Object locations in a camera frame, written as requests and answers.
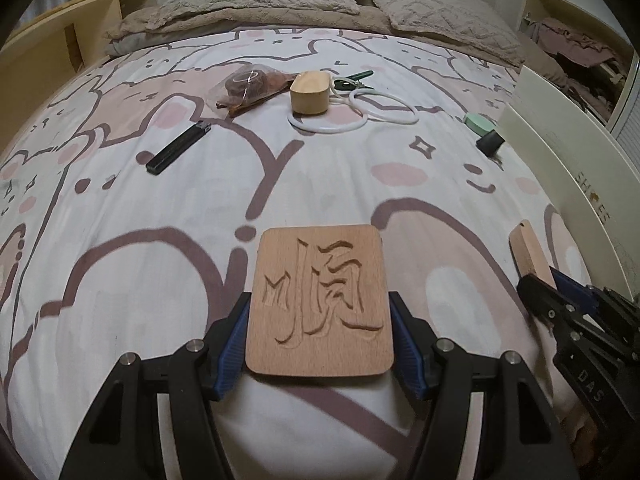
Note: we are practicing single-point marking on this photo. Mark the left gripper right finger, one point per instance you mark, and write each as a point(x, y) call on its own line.
point(415, 362)

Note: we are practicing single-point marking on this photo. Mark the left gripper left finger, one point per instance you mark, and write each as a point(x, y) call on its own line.
point(225, 351)

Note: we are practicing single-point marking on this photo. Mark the carved wooden plaque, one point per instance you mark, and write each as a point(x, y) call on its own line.
point(319, 306)

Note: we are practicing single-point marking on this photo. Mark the semicircular wooden piece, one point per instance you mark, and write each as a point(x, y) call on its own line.
point(528, 255)

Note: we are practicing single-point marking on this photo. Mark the white shoe box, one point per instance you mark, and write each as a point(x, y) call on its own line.
point(588, 178)

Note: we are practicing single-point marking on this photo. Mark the cartoon bear bedsheet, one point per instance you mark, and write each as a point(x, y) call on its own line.
point(99, 257)

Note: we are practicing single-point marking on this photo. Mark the black small box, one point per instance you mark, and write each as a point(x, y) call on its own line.
point(490, 143)

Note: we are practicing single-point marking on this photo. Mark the white louvered door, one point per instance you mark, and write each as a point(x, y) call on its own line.
point(626, 128)

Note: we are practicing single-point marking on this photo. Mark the black lighter stick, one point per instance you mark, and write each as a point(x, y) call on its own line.
point(171, 152)

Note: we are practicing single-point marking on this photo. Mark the mint green round lid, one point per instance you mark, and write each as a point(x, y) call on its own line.
point(478, 123)

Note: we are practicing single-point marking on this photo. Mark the dark green clip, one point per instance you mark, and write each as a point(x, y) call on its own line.
point(351, 82)

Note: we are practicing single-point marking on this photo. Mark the rounded wooden block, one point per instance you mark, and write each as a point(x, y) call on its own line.
point(310, 93)

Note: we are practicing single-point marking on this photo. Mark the pink clothes pile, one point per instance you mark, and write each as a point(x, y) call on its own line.
point(557, 38)

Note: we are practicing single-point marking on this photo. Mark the brown folded blanket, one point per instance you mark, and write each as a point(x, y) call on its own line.
point(135, 32)

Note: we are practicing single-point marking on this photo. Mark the right large beige pillow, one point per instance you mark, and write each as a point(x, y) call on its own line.
point(471, 23)

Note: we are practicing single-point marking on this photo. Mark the wooden side shelf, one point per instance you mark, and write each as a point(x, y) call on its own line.
point(41, 56)

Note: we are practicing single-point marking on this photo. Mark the left flat beige pillow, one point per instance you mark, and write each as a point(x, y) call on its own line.
point(174, 10)

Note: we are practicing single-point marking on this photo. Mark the wall closet niche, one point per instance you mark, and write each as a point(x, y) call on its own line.
point(595, 90)

